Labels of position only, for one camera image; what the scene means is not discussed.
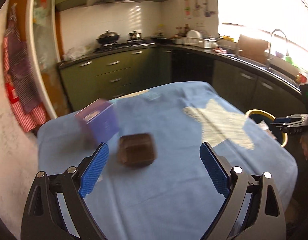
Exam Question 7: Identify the yellow rimmed trash bin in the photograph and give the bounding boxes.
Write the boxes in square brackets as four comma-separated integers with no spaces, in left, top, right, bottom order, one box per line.
[245,109,288,147]

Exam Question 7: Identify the green kitchen cabinets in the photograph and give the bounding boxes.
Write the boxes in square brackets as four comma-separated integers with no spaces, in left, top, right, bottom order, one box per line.
[54,0,306,120]

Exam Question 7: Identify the right hand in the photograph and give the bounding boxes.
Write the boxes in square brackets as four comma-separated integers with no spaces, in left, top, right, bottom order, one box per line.
[299,130,308,172]

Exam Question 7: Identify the dark brown plastic tray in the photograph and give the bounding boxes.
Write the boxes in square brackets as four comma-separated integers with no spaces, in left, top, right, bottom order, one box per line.
[117,133,157,167]

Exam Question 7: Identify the purple cardboard box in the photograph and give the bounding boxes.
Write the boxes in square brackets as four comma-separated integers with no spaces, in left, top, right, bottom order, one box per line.
[75,99,119,145]

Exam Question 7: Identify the blue tablecloth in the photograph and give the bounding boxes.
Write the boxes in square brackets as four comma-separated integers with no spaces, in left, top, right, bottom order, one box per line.
[37,81,299,240]

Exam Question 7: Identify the chrome sink faucet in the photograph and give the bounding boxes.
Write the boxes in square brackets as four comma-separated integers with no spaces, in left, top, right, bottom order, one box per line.
[266,28,289,67]

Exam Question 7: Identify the wooden cutting board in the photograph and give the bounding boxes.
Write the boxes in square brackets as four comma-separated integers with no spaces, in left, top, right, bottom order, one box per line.
[237,35,268,64]

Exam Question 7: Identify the red checkered apron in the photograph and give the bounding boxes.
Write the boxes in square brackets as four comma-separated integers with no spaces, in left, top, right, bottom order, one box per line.
[2,4,46,133]

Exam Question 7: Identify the crumpled clear plastic bag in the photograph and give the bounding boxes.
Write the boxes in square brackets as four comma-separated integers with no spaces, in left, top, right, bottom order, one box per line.
[63,46,95,62]

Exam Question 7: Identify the black wok with lid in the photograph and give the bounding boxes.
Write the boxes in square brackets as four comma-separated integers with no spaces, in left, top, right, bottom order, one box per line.
[97,30,120,46]

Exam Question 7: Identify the white dish rack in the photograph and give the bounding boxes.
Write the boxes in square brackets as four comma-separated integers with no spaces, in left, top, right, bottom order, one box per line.
[174,30,219,49]

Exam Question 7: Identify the small black pot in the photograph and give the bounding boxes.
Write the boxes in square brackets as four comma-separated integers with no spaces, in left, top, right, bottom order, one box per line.
[129,30,142,41]

